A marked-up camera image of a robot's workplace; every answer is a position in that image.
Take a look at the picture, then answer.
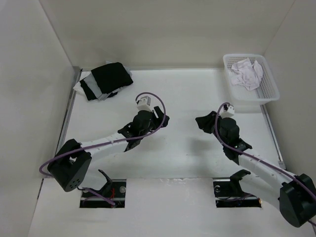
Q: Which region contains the left aluminium table rail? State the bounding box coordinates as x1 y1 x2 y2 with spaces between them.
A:
55 66 82 155

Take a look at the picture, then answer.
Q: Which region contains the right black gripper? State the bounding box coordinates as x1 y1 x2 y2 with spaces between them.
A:
195 111 228 146

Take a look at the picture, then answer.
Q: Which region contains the aluminium table rail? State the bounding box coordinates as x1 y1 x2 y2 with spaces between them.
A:
260 105 286 170
55 66 82 155

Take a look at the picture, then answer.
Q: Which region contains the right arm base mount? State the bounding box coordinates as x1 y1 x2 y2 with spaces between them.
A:
213 169 262 208

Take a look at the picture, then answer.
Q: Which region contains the right aluminium table rail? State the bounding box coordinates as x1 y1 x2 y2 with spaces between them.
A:
260 105 286 170

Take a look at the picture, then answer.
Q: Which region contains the stack of folded tank tops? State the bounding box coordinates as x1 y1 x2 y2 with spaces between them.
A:
73 61 132 101

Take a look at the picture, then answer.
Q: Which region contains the white plastic mesh basket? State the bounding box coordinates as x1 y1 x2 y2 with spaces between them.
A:
223 54 280 106

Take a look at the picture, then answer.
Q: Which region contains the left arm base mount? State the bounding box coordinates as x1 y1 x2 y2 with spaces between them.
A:
78 169 127 209

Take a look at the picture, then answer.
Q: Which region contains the white tank top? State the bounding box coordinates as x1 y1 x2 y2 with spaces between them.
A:
231 58 263 91

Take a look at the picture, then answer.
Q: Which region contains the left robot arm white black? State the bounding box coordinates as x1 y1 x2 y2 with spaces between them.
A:
47 106 169 197

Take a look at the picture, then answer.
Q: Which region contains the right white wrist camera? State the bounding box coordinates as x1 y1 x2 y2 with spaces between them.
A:
220 104 235 119

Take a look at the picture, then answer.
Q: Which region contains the folded black tank top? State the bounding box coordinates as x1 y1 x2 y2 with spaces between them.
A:
91 62 133 94

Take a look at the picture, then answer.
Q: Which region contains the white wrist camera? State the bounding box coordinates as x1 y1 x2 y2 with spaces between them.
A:
220 104 235 119
136 96 152 112

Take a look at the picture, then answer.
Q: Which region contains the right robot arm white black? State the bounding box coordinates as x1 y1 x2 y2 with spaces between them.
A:
195 111 316 228

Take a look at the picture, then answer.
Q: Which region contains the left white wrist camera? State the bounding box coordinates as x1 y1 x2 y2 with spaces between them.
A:
136 96 152 112

